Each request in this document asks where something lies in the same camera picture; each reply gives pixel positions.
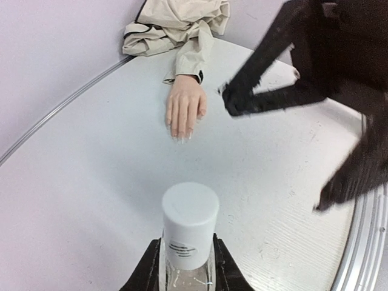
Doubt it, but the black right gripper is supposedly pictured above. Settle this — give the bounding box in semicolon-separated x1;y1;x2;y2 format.
222;1;387;212

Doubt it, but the aluminium table edge rail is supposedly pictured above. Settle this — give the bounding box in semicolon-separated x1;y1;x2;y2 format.
1;56;135;166

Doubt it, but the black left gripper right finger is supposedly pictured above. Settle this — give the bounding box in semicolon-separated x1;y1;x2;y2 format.
213;234;253;291

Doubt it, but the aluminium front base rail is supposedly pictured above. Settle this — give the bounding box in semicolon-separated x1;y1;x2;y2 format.
331;184;387;291

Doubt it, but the clear nail polish bottle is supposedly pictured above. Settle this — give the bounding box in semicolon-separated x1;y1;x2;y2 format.
158;238;216;291

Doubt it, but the mannequin hand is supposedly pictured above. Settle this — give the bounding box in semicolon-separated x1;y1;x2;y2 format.
166;75;207;143

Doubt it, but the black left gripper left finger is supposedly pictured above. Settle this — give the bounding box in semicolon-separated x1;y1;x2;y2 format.
120;239;161;291

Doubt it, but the white nail polish brush cap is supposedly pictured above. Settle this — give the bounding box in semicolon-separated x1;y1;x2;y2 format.
162;182;219;270

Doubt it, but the beige jacket cloth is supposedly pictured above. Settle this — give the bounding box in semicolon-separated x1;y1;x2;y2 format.
122;0;230;84

